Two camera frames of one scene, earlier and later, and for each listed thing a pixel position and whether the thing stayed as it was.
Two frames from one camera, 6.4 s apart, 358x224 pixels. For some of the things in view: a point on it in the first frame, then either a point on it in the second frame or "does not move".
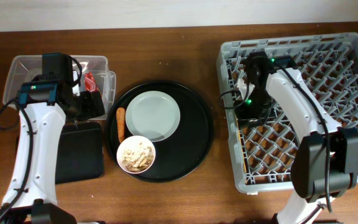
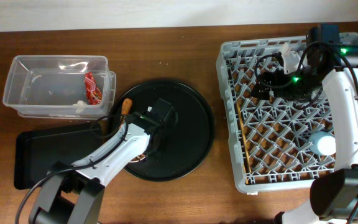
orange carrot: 120,112 to 126,106
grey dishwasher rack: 342,71 does not move
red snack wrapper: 90,84 does not move
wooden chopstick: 240,142 to 246,150
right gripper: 243,117 to 276,76
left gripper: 91,111 to 165,141
